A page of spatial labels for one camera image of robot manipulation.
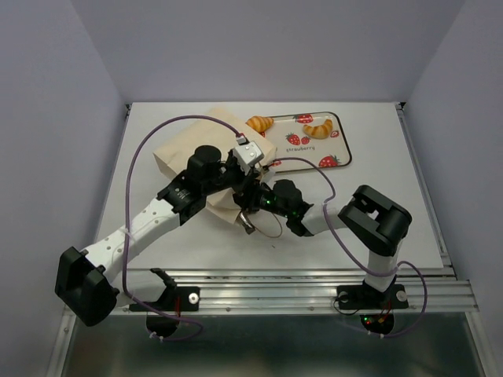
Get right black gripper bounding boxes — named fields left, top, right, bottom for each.
left=222, top=178, right=291, bottom=218

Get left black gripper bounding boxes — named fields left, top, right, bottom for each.
left=204, top=150, right=262, bottom=197

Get beige paper bag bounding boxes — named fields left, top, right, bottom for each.
left=153, top=108, right=277, bottom=225

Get metal tongs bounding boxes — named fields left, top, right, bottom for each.
left=237, top=211, right=256, bottom=235

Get fake croissant bread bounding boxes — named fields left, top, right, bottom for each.
left=303, top=119, right=333, bottom=140
left=246, top=115, right=274, bottom=133

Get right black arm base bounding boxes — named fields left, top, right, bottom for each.
left=334, top=283, right=409, bottom=335

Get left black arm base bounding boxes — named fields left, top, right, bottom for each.
left=129, top=286, right=204, bottom=342

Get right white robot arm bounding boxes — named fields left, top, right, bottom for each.
left=233, top=179, right=412, bottom=306

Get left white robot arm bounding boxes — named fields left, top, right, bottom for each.
left=55, top=141, right=263, bottom=327

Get strawberry print tray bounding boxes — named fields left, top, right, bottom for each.
left=259, top=112, right=352, bottom=172

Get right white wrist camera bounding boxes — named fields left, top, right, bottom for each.
left=262, top=166, right=276, bottom=180

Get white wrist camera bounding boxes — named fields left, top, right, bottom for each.
left=232, top=141, right=264, bottom=173
left=262, top=166, right=276, bottom=180

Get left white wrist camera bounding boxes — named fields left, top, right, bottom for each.
left=232, top=141, right=264, bottom=173

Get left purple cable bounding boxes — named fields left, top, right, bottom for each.
left=122, top=114, right=247, bottom=341

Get purple cable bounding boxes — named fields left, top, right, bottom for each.
left=122, top=114, right=247, bottom=341
left=270, top=156, right=429, bottom=339

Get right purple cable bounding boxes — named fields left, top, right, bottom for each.
left=270, top=156, right=429, bottom=339

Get aluminium mounting rail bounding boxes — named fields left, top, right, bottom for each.
left=168, top=267, right=479, bottom=316

